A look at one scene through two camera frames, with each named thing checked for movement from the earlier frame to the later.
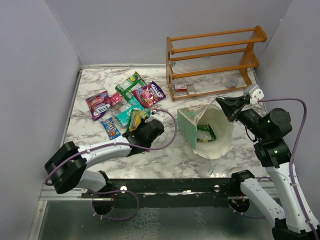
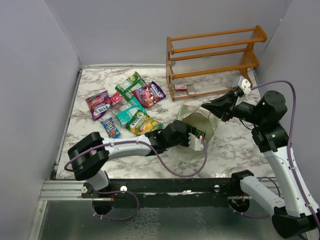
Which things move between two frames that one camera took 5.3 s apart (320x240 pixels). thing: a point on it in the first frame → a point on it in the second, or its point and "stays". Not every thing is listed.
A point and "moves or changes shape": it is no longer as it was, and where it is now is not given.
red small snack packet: [116, 98] stays
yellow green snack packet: [136, 116] moves or changes shape
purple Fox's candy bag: [98, 104] stays
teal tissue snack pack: [123, 112] stays
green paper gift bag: [219, 122] moves or changes shape
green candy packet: [126, 87] stays
